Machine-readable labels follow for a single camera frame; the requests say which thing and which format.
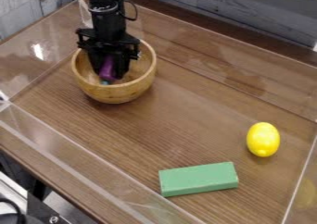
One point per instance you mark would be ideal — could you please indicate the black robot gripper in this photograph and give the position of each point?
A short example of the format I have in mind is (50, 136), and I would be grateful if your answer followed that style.
(97, 48)

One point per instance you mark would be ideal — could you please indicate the purple toy eggplant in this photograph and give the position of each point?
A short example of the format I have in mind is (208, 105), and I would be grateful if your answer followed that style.
(105, 72)

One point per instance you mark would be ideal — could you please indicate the brown wooden bowl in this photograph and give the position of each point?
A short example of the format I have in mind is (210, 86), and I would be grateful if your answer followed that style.
(123, 90)

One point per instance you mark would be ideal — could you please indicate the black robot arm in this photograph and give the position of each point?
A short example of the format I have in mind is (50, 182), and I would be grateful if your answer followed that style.
(108, 21)

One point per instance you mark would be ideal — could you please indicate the yellow toy lemon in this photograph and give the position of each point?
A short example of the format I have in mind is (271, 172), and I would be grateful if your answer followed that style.
(262, 139)

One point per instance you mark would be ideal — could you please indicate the green rectangular block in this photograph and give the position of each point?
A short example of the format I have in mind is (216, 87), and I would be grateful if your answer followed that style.
(198, 179)

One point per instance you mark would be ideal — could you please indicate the clear acrylic corner bracket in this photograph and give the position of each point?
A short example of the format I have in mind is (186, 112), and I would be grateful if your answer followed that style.
(84, 14)

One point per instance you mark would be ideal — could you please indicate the clear acrylic tray wall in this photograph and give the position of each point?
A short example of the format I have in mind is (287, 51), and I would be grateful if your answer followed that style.
(103, 191)

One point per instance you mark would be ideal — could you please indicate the black metal bracket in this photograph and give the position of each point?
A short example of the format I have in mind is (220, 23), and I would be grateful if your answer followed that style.
(38, 213)

